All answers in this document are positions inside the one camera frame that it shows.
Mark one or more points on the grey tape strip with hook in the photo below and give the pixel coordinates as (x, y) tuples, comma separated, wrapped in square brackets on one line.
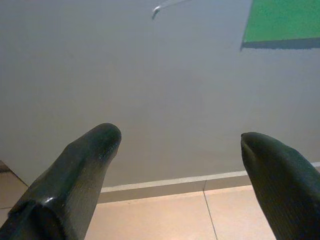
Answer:
[(160, 7)]

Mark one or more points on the green hook board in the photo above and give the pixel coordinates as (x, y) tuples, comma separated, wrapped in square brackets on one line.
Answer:
[(282, 20)]

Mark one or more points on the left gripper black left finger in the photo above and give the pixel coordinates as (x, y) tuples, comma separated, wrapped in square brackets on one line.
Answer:
[(65, 190)]

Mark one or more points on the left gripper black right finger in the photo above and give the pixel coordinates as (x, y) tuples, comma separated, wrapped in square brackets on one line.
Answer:
[(287, 190)]

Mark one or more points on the white baseboard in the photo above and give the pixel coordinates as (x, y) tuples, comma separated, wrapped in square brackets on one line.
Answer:
[(175, 187)]

